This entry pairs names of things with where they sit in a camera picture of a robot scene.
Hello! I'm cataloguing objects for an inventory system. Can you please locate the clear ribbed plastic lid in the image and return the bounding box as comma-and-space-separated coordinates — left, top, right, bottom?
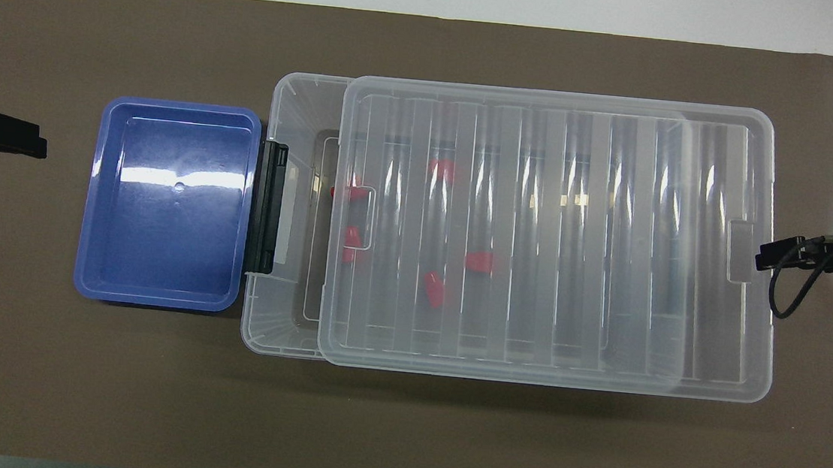
315, 72, 797, 406

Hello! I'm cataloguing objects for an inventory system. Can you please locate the red block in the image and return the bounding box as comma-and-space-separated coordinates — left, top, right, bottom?
340, 226, 365, 264
463, 249, 496, 276
421, 270, 448, 309
427, 158, 463, 186
329, 183, 370, 204

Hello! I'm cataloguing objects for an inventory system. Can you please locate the blue plastic tray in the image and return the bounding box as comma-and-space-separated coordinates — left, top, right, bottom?
71, 93, 264, 316

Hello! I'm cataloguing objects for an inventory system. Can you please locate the clear plastic storage box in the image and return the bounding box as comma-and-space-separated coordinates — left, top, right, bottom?
238, 68, 709, 394

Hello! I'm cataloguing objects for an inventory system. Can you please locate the brown table mat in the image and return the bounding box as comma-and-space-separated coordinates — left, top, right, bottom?
0, 0, 833, 468

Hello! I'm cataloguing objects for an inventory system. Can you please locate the black box latch handle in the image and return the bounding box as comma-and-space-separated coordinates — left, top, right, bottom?
243, 138, 291, 277

